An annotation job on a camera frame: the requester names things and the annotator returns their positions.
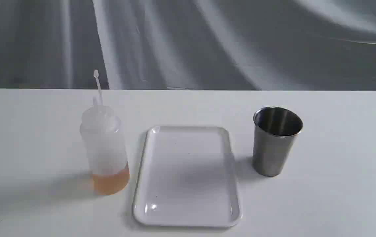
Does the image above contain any clear plastic squeeze bottle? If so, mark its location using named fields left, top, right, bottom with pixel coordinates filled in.
left=80, top=69, right=130, bottom=195

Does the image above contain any stainless steel cup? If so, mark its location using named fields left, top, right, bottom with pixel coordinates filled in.
left=252, top=107, right=304, bottom=177

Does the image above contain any white rectangular plastic tray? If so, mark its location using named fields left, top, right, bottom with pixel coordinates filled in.
left=132, top=125, right=242, bottom=228

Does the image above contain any grey fabric backdrop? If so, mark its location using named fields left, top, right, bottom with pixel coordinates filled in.
left=0, top=0, right=376, bottom=91

